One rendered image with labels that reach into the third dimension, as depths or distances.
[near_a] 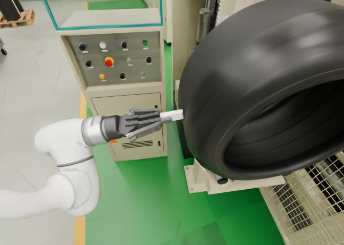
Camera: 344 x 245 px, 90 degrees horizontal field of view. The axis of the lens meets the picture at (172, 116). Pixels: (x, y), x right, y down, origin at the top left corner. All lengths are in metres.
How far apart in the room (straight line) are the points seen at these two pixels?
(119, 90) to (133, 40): 0.34
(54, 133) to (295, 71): 0.60
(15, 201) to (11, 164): 1.92
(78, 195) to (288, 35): 0.62
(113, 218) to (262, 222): 1.21
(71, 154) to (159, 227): 1.18
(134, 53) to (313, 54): 0.92
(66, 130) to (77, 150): 0.07
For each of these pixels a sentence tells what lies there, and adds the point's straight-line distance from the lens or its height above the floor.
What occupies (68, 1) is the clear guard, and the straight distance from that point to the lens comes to 1.09.
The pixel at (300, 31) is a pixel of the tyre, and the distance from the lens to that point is 0.43.
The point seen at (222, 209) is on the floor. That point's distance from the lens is 1.71.
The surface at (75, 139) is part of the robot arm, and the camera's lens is 0.57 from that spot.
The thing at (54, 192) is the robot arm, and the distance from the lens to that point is 0.56.
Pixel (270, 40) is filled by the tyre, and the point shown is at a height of 1.45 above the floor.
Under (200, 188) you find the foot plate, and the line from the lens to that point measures 1.72.
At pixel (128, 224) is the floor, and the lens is 1.66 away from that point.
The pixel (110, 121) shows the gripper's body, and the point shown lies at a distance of 0.53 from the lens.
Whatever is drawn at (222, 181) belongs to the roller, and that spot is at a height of 0.91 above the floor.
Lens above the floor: 1.58
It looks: 45 degrees down
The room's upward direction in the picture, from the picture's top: straight up
